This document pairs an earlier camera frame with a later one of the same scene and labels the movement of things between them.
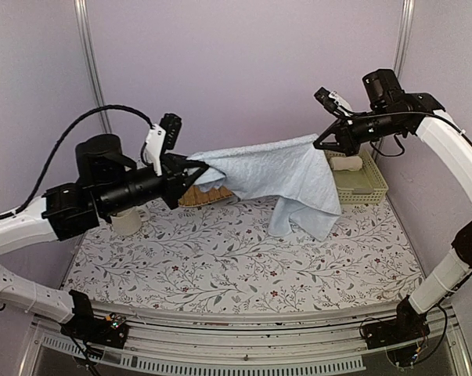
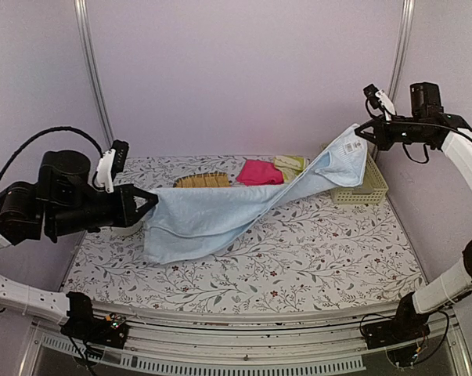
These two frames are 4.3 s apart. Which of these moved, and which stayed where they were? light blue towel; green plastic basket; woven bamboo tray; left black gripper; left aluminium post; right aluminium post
Moved: woven bamboo tray; left black gripper; light blue towel
Stayed: right aluminium post; green plastic basket; left aluminium post
